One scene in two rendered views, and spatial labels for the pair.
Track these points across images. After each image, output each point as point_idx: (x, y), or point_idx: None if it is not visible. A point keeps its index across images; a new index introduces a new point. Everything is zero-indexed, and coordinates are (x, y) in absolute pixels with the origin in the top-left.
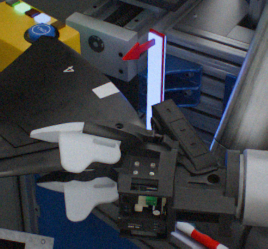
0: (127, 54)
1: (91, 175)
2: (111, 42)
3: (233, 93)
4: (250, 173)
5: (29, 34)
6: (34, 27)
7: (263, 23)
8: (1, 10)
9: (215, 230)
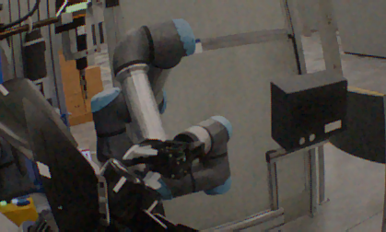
0: (87, 157)
1: (142, 176)
2: None
3: (144, 135)
4: (193, 131)
5: (21, 203)
6: (19, 201)
7: (136, 104)
8: None
9: (180, 186)
